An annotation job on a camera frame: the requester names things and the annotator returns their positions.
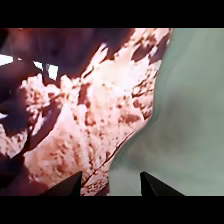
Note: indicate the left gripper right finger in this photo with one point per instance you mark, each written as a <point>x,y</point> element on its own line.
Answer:
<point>153,187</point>

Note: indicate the pale green garment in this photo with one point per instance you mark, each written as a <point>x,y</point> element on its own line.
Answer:
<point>190,100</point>

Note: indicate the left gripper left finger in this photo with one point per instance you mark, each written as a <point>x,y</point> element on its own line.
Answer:
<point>70,186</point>

